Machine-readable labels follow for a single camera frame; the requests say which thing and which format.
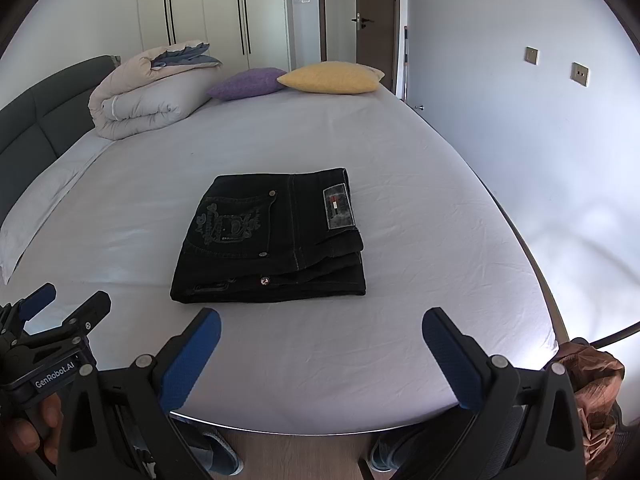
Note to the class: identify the purple pillow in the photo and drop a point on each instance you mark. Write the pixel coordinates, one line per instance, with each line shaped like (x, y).
(247, 84)

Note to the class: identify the brown crumpled cloth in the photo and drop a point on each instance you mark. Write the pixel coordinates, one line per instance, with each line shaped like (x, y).
(597, 395)

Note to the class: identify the white wardrobe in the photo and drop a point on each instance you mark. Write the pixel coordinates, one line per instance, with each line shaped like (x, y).
(215, 10)

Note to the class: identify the dark wooden door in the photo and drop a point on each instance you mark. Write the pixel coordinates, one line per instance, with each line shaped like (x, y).
(376, 20)

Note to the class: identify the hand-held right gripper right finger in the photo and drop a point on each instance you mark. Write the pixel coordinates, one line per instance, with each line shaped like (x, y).
(450, 360)

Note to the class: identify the blue slipper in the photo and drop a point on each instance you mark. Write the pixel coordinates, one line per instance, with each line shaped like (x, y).
(385, 452)
(222, 452)

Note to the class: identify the bed with white sheet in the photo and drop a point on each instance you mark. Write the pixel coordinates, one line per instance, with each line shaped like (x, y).
(400, 210)

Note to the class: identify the yellow pillow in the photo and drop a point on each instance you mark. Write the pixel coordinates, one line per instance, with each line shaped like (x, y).
(330, 79)

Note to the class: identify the black denim pants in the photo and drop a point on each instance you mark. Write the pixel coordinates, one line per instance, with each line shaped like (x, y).
(240, 240)

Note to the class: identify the person's left hand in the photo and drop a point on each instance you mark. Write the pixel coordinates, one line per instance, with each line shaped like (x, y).
(30, 430)

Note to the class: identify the flat white pillow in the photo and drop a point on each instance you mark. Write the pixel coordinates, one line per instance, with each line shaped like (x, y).
(45, 195)

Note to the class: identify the square wall socket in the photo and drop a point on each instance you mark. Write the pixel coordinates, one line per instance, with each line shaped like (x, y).
(580, 74)
(531, 55)

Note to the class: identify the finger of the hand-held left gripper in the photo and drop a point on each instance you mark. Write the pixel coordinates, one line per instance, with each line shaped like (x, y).
(92, 307)
(37, 299)

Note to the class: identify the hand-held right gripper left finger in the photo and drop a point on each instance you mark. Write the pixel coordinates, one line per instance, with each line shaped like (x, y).
(192, 360)

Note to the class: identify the grey padded headboard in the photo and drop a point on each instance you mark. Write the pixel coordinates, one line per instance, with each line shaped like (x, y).
(35, 125)

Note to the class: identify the folded white duvet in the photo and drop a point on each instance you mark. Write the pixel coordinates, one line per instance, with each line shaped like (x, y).
(145, 95)

